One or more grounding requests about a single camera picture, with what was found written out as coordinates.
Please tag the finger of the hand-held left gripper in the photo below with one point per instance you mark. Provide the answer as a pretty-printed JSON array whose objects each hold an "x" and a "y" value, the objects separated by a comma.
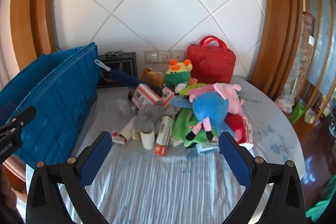
[
  {"x": 23, "y": 114},
  {"x": 6, "y": 109}
]

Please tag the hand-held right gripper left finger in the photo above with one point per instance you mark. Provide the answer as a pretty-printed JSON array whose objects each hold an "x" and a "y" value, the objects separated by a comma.
[{"x": 95, "y": 158}]

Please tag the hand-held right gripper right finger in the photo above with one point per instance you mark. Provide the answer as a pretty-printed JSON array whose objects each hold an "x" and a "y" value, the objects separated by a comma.
[{"x": 235, "y": 161}]

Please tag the pink pig plush red dress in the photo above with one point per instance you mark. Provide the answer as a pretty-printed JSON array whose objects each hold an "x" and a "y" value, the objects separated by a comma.
[{"x": 236, "y": 124}]

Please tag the blue plastic crate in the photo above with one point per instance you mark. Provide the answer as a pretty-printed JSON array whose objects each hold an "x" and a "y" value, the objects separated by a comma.
[{"x": 60, "y": 98}]

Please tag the white cylinder roll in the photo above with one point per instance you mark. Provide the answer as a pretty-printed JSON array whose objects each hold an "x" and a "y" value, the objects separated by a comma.
[{"x": 147, "y": 140}]

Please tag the pink pig plush blue shirt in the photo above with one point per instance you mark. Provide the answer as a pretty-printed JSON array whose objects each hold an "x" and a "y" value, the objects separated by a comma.
[{"x": 210, "y": 108}]

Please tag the large green plush striped trim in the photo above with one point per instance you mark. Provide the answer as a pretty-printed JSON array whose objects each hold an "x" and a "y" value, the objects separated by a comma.
[{"x": 183, "y": 121}]

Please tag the grey fluffy plush toy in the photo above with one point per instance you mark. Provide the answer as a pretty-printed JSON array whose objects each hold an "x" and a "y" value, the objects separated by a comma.
[{"x": 149, "y": 116}]

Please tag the light blue plush toy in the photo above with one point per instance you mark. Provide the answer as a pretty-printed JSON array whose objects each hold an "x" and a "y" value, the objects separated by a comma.
[{"x": 181, "y": 102}]

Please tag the small pink white box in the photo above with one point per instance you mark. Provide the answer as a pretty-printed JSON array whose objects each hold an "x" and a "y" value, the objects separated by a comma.
[{"x": 118, "y": 138}]

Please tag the pale blue packet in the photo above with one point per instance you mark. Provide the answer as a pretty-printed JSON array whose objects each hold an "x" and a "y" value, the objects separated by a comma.
[{"x": 207, "y": 147}]

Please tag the white box pink edge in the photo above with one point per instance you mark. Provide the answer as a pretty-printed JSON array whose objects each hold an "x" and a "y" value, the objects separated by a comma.
[{"x": 249, "y": 132}]

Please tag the white paper tube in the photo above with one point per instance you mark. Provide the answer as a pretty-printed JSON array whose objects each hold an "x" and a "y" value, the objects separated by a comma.
[{"x": 127, "y": 129}]

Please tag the clear plastic wrapper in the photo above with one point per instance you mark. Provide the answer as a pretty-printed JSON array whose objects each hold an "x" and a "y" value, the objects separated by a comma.
[{"x": 123, "y": 106}]

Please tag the long white box orange end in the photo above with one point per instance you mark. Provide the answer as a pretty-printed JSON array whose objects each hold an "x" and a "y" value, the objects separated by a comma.
[{"x": 163, "y": 134}]

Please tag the brown glass bottle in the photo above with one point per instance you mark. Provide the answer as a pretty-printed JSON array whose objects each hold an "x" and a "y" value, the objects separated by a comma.
[{"x": 130, "y": 96}]

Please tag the white plastic bag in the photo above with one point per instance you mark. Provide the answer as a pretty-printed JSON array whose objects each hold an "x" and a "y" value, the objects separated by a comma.
[{"x": 284, "y": 103}]

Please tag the pink and white medicine box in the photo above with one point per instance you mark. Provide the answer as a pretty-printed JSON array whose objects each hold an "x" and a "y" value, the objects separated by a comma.
[
  {"x": 168, "y": 95},
  {"x": 145, "y": 95}
]

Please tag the green and pink toy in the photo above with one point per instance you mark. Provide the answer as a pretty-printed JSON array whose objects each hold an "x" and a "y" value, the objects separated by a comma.
[{"x": 195, "y": 87}]

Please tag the white green bag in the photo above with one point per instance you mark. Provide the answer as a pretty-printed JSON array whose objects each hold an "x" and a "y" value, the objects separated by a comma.
[{"x": 310, "y": 116}]

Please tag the small white black toy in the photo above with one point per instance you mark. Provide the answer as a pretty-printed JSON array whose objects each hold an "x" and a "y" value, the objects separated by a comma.
[{"x": 181, "y": 88}]

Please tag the brown teddy bear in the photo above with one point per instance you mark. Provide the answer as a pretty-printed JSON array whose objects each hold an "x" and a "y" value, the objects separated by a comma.
[{"x": 153, "y": 78}]

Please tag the green cloth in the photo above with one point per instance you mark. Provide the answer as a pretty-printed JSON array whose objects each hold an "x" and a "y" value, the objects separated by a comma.
[{"x": 323, "y": 209}]

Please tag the green frog plush orange horns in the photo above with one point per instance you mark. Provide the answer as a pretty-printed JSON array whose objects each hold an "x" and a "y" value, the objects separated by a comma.
[{"x": 177, "y": 77}]

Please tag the red carry case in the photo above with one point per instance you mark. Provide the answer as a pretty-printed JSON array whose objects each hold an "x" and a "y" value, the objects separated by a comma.
[{"x": 210, "y": 61}]

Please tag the patterned floral cloth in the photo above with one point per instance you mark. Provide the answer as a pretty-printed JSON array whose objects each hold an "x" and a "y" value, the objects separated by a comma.
[{"x": 305, "y": 50}]

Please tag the glass sliding door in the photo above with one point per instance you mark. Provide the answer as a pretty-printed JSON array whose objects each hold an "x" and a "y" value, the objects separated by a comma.
[{"x": 324, "y": 29}]

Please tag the curved wooden wall frame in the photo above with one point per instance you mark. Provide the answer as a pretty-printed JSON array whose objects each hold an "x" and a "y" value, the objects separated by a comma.
[
  {"x": 278, "y": 29},
  {"x": 34, "y": 3}
]

